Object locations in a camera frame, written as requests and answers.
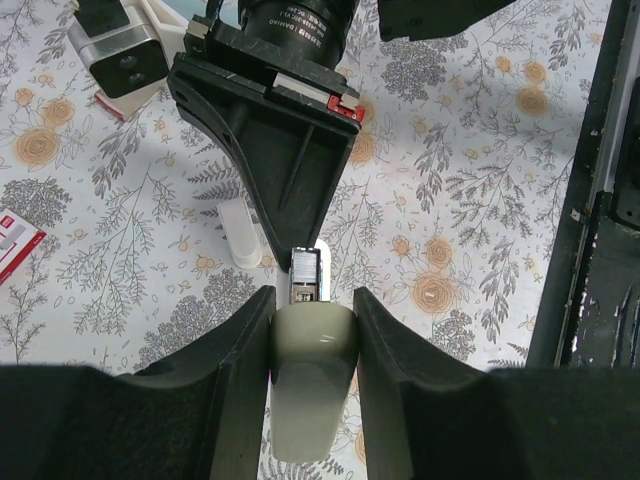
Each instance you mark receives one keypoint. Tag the olive green stapler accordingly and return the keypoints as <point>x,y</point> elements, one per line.
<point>314,348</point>

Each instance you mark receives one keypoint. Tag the small white stapler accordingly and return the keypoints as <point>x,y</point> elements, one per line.
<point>242,239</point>

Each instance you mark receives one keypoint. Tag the red staple box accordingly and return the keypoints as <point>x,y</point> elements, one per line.
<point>18,239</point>

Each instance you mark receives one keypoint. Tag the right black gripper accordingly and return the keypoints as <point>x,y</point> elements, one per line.
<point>235,86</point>

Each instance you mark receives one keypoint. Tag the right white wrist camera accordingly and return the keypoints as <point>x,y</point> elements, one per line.
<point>127,47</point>

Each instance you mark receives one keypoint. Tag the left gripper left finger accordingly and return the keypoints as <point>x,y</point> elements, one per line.
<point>195,414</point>

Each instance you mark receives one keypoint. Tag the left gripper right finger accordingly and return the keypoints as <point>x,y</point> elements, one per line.
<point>427,415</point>

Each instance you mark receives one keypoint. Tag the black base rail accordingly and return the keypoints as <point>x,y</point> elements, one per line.
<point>589,310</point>

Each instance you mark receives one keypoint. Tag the floral table mat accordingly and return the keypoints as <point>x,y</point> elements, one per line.
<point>447,209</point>

